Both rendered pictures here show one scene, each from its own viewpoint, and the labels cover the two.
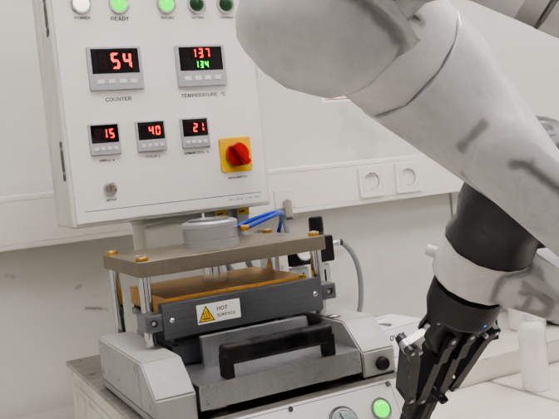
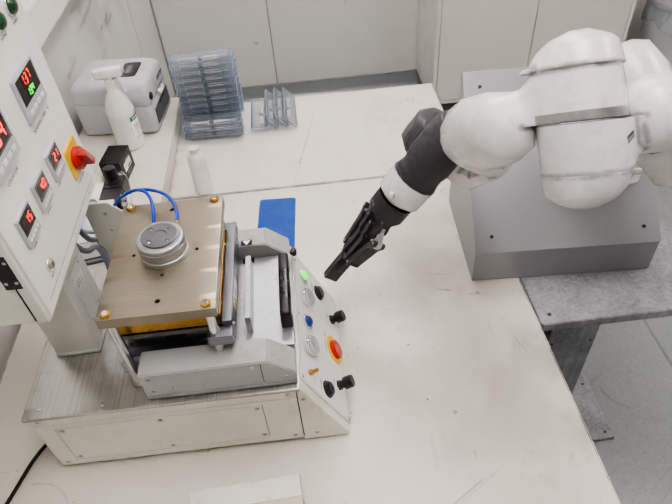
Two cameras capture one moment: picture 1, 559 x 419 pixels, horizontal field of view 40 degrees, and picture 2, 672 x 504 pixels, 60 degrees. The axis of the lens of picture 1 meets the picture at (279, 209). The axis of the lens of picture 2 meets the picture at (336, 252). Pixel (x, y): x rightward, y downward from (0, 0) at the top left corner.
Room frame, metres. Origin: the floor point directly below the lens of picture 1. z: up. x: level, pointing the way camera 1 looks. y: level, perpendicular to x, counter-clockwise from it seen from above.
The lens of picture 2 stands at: (0.55, 0.64, 1.77)
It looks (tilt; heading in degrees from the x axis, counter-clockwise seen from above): 44 degrees down; 294
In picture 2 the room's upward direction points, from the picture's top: 5 degrees counter-clockwise
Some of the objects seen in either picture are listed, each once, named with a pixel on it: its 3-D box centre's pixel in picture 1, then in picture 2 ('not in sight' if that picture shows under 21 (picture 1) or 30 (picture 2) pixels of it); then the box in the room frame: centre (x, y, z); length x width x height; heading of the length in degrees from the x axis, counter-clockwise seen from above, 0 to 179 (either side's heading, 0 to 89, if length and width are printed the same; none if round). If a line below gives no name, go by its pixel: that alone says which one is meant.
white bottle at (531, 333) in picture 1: (532, 350); (199, 169); (1.43, -0.45, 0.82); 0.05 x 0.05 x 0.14
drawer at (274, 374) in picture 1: (234, 346); (211, 303); (1.05, 0.08, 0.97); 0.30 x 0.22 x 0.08; 26
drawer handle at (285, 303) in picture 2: (278, 349); (285, 288); (0.93, 0.02, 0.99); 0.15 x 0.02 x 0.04; 116
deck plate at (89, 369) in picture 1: (215, 367); (172, 324); (1.13, 0.12, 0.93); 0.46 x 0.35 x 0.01; 26
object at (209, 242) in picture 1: (218, 259); (151, 256); (1.13, 0.10, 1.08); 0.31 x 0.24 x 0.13; 116
